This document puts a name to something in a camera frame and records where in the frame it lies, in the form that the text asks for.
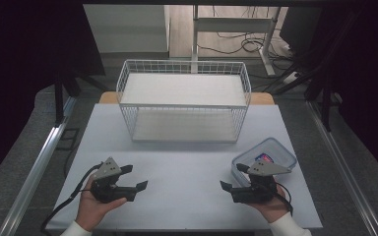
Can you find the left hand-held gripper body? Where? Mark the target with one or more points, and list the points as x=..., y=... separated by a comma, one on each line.
x=110, y=191

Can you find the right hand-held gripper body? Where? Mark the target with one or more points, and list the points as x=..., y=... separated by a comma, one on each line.
x=259, y=191

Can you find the clear plastic lidded container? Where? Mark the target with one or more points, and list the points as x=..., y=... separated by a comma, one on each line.
x=275, y=150

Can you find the person's right hand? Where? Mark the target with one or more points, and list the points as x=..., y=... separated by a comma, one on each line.
x=274, y=208

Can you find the person's left hand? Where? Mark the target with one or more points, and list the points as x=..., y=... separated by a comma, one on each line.
x=90, y=206

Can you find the colourful packet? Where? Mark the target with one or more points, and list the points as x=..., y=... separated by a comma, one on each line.
x=264, y=158

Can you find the wooden table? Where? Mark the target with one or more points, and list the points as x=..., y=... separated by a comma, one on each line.
x=109, y=97

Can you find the black metal stand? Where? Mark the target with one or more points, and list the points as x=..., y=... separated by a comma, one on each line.
x=325, y=98
x=59, y=98

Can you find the white power strip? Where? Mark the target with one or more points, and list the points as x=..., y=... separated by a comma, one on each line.
x=291, y=78

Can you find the white cabinet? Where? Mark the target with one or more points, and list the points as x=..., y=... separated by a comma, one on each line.
x=128, y=29

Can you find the dark curtain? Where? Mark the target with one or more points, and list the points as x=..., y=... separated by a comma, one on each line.
x=367, y=82
x=19, y=65

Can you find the aluminium rail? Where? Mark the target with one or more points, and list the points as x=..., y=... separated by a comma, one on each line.
x=32, y=173
x=344, y=170

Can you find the white metal desk frame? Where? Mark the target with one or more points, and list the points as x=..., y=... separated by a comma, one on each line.
x=233, y=24

